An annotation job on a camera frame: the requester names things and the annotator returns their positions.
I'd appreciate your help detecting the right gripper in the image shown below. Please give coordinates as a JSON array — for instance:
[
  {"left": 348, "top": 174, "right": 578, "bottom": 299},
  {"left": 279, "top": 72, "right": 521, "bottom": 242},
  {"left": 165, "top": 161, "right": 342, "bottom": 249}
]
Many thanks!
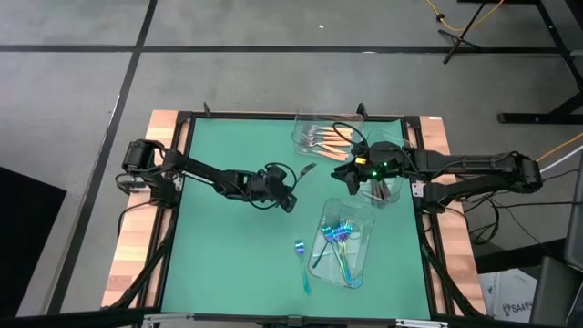
[{"left": 331, "top": 140, "right": 411, "bottom": 196}]

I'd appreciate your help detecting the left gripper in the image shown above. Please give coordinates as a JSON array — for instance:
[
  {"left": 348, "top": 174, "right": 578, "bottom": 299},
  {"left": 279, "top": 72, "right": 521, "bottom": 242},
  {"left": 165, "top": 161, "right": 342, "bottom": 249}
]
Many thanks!
[{"left": 259, "top": 164, "right": 301, "bottom": 214}]

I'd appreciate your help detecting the clear plastic bin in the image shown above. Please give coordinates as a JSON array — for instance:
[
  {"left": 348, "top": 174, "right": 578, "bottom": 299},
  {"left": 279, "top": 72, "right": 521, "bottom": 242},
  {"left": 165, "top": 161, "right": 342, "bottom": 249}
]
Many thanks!
[
  {"left": 357, "top": 128, "right": 418, "bottom": 210},
  {"left": 291, "top": 111, "right": 365, "bottom": 161},
  {"left": 307, "top": 197, "right": 377, "bottom": 290}
]

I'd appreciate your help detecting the green table mat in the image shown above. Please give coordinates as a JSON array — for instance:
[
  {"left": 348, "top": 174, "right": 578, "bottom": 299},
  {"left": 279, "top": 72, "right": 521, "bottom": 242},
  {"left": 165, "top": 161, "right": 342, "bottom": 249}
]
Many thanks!
[{"left": 159, "top": 116, "right": 433, "bottom": 321}]

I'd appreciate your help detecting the black rig strut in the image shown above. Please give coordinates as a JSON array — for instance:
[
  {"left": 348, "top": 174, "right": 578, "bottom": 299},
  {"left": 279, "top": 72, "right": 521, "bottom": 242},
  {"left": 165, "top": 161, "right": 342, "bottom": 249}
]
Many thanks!
[
  {"left": 108, "top": 213, "right": 181, "bottom": 315},
  {"left": 421, "top": 222, "right": 486, "bottom": 318}
]

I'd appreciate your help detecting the black tripod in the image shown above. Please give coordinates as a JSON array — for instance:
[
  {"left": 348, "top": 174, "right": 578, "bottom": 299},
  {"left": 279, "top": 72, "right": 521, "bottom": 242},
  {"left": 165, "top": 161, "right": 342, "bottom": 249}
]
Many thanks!
[{"left": 437, "top": 0, "right": 489, "bottom": 66}]

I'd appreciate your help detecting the black stand foot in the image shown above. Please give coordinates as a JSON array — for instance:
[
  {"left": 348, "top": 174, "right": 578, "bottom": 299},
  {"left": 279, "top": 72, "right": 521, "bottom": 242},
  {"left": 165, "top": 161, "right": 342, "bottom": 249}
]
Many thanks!
[{"left": 473, "top": 236, "right": 568, "bottom": 274}]

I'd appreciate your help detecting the black floor stand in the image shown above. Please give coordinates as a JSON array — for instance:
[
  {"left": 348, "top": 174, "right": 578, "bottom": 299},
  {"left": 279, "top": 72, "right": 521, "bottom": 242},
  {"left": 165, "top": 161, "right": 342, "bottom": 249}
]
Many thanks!
[{"left": 457, "top": 0, "right": 583, "bottom": 125}]

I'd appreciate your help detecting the white cardboard box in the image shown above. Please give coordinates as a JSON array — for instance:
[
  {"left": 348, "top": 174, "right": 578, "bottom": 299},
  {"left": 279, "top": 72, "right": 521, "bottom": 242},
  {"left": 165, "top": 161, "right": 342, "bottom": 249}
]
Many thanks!
[{"left": 477, "top": 267, "right": 539, "bottom": 325}]

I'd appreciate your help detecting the black rig crossbar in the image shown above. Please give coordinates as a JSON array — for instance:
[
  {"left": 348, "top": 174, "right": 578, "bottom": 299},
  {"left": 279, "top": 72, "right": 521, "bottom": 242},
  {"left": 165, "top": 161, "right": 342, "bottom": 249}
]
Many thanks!
[{"left": 0, "top": 307, "right": 583, "bottom": 328}]

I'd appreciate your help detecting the dark grey chair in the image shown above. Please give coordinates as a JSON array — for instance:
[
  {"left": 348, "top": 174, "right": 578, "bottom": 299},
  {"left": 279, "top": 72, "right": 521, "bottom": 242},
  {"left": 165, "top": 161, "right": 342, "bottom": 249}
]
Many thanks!
[{"left": 527, "top": 152, "right": 583, "bottom": 328}]

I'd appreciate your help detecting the black floor mat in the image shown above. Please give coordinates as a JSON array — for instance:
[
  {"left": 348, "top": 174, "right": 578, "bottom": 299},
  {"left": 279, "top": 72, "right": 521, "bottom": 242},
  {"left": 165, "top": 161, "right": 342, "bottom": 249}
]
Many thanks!
[{"left": 0, "top": 166, "right": 68, "bottom": 319}]

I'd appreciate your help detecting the black cable loop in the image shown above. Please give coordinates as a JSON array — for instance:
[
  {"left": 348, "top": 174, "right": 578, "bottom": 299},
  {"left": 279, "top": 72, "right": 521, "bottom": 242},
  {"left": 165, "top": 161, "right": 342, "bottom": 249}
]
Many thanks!
[
  {"left": 332, "top": 121, "right": 369, "bottom": 148},
  {"left": 248, "top": 162, "right": 300, "bottom": 211}
]

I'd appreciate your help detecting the black table frame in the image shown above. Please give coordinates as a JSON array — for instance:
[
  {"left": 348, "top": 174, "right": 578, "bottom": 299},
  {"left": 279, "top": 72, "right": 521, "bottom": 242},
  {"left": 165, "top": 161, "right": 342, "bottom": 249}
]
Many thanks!
[{"left": 140, "top": 102, "right": 450, "bottom": 320}]

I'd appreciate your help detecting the black floor cable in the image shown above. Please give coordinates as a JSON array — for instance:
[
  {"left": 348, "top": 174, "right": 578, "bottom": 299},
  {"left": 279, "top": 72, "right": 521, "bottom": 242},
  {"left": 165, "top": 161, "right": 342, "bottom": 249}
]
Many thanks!
[{"left": 464, "top": 168, "right": 579, "bottom": 247}]

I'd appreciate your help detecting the orange extension cord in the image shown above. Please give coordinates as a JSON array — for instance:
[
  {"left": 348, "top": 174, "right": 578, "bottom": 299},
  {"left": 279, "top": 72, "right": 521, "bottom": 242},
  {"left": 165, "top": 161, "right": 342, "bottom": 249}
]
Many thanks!
[{"left": 424, "top": 0, "right": 506, "bottom": 33}]

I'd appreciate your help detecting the orange cord with yellow plug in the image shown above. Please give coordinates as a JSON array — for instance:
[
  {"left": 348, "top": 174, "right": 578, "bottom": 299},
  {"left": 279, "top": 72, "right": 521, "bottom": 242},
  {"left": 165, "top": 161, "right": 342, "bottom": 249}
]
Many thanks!
[{"left": 536, "top": 131, "right": 583, "bottom": 164}]

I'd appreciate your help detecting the white cable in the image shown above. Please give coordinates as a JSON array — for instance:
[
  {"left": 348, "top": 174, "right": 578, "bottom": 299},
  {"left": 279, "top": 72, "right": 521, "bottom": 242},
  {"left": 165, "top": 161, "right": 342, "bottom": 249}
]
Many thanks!
[{"left": 539, "top": 144, "right": 583, "bottom": 174}]

